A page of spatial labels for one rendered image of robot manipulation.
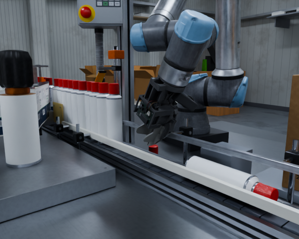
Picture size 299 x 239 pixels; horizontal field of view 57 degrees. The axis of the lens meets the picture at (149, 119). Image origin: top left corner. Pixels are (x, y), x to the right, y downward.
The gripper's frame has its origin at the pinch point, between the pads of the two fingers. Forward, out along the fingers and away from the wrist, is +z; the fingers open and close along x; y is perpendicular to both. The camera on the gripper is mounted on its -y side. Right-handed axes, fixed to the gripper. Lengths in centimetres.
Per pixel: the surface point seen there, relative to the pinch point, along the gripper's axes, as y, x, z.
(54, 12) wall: -191, -550, 162
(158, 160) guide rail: 4.7, 8.5, -2.0
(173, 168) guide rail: 4.7, 13.1, -4.3
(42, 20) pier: -156, -522, 171
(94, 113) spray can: 2.8, -26.4, 9.9
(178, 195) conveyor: 6.0, 18.4, -1.2
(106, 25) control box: -7.0, -47.7, -13.1
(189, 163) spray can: 2.4, 14.8, -6.8
